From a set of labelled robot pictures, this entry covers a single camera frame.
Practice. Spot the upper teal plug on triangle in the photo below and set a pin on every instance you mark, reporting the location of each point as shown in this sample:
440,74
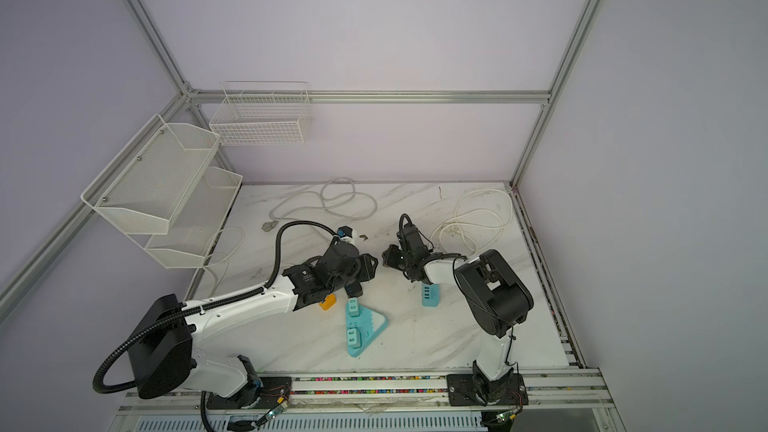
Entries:
353,307

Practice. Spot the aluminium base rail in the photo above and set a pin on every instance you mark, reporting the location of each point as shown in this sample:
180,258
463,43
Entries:
432,390

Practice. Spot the teal triangular power strip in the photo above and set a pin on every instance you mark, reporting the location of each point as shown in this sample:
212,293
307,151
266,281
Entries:
370,323

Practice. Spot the black power strip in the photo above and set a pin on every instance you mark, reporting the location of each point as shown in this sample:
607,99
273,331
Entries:
354,290

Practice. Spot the white mesh shelf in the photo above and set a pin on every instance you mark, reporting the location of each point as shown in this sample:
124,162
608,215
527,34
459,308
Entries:
194,232
143,190

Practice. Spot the blue power strip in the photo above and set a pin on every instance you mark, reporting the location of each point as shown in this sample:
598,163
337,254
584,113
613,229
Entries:
430,295

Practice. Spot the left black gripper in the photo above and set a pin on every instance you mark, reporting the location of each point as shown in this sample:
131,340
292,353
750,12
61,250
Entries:
367,272

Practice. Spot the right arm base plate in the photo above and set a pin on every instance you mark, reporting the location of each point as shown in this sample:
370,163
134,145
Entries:
475,390

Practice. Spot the upper white mesh shelf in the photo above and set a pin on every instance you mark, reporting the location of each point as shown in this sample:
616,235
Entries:
143,190

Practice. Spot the lower white mesh shelf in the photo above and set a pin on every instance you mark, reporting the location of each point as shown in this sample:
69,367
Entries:
194,232

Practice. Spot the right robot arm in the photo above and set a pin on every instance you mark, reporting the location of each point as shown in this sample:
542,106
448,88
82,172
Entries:
497,299

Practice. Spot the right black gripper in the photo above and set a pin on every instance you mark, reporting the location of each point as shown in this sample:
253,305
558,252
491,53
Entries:
389,260

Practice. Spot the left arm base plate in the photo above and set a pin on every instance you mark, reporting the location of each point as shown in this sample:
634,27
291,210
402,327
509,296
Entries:
264,396

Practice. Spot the orange power strip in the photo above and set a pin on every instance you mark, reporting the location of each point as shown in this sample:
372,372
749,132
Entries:
328,302

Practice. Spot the white wire basket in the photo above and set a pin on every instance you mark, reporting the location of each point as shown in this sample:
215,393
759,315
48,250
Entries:
254,113

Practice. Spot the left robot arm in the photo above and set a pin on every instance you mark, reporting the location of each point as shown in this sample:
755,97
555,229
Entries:
169,349

